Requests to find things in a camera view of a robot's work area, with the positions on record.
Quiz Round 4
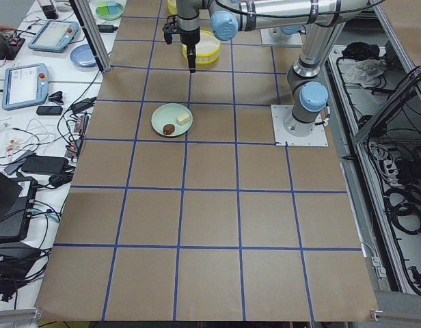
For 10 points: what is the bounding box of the green bowl with sponges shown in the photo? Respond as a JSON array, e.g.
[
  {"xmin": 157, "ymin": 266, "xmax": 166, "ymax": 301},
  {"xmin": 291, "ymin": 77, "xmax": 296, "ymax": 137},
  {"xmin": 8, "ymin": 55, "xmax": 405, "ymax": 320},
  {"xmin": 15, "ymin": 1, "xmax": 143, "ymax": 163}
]
[{"xmin": 95, "ymin": 1, "xmax": 124, "ymax": 21}]

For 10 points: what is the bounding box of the black power adapter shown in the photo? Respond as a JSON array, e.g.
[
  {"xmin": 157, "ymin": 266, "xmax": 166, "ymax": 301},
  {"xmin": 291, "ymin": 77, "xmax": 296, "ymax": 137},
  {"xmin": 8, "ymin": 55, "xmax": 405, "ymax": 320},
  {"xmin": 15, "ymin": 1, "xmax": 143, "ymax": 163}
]
[{"xmin": 21, "ymin": 155, "xmax": 69, "ymax": 175}]

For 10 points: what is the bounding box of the blue plate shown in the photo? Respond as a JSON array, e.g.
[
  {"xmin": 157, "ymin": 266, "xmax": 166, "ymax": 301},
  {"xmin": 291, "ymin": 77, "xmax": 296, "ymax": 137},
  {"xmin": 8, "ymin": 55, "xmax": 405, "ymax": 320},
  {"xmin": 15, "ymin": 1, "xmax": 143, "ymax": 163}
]
[{"xmin": 70, "ymin": 44, "xmax": 97, "ymax": 68}]

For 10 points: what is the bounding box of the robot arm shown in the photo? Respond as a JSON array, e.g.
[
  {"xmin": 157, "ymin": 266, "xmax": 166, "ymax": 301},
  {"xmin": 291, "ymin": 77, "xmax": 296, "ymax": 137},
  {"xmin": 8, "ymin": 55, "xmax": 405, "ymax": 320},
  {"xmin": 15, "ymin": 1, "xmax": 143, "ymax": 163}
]
[{"xmin": 164, "ymin": 1, "xmax": 368, "ymax": 124}]

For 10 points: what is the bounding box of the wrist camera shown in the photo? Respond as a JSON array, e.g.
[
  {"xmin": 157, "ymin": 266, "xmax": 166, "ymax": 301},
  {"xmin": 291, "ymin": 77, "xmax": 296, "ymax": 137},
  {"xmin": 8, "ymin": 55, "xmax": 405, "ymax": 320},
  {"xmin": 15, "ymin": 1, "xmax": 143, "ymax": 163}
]
[{"xmin": 163, "ymin": 15, "xmax": 180, "ymax": 44}]

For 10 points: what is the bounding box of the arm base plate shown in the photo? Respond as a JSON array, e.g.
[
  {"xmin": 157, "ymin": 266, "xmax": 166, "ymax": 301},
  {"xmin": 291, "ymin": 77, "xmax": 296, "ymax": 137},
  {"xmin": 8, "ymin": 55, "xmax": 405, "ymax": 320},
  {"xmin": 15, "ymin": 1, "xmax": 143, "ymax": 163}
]
[
  {"xmin": 271, "ymin": 105, "xmax": 328, "ymax": 148},
  {"xmin": 260, "ymin": 27, "xmax": 303, "ymax": 48}
]

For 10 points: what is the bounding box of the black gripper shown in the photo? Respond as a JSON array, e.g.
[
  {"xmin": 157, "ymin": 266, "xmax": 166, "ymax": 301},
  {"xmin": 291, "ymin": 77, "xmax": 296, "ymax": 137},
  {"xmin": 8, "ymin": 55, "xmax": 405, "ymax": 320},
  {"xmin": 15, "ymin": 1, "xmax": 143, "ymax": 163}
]
[{"xmin": 179, "ymin": 18, "xmax": 200, "ymax": 73}]

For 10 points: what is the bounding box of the blue teach pendant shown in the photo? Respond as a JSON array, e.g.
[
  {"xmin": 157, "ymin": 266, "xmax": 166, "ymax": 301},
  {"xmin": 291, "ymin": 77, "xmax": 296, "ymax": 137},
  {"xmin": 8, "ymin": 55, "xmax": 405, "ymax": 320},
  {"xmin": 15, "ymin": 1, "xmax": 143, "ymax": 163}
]
[
  {"xmin": 28, "ymin": 20, "xmax": 79, "ymax": 53},
  {"xmin": 2, "ymin": 63, "xmax": 49, "ymax": 111}
]

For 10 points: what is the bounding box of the black laptop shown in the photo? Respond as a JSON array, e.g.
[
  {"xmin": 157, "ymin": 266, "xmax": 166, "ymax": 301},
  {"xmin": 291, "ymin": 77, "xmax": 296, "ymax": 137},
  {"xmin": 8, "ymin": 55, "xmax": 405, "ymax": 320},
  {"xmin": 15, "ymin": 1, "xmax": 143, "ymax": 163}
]
[{"xmin": 0, "ymin": 172, "xmax": 37, "ymax": 243}]

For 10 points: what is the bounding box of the yellow steamer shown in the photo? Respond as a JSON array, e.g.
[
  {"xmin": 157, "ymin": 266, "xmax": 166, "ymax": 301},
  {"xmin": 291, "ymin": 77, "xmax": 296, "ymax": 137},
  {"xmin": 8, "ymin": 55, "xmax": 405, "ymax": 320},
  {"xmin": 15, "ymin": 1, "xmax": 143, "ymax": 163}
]
[
  {"xmin": 167, "ymin": 0, "xmax": 177, "ymax": 15},
  {"xmin": 195, "ymin": 30, "xmax": 221, "ymax": 66}
]

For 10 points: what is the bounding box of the blue teach pendant near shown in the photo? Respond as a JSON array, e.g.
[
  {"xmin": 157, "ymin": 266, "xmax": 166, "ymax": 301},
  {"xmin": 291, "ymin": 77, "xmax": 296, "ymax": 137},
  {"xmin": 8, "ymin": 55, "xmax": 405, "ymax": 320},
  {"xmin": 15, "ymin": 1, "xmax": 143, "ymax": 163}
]
[{"xmin": 2, "ymin": 63, "xmax": 49, "ymax": 111}]

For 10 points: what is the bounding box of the brown bun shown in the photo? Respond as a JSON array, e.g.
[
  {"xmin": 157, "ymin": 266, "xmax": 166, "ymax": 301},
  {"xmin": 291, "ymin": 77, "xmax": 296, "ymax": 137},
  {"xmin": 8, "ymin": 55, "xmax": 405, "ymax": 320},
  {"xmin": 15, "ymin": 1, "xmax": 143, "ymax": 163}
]
[{"xmin": 163, "ymin": 124, "xmax": 176, "ymax": 135}]

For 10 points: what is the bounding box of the blue teach pendant far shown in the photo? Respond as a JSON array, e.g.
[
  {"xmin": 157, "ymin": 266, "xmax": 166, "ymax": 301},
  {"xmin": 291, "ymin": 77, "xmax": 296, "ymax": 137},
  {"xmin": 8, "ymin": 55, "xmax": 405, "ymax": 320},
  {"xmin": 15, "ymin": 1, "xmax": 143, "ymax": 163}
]
[{"xmin": 28, "ymin": 20, "xmax": 79, "ymax": 53}]

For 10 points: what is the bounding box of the mint green plate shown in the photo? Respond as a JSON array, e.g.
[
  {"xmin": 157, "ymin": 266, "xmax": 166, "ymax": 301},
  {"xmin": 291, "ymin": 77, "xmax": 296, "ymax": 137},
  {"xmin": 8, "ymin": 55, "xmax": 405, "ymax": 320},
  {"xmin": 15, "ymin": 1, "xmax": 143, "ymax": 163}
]
[{"xmin": 151, "ymin": 103, "xmax": 193, "ymax": 137}]

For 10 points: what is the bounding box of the aluminium frame post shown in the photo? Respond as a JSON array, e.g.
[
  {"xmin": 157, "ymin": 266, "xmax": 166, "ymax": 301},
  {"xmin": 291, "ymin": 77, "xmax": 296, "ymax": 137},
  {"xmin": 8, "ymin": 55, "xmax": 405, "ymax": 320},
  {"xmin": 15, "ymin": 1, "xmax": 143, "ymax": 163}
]
[{"xmin": 70, "ymin": 0, "xmax": 111, "ymax": 74}]

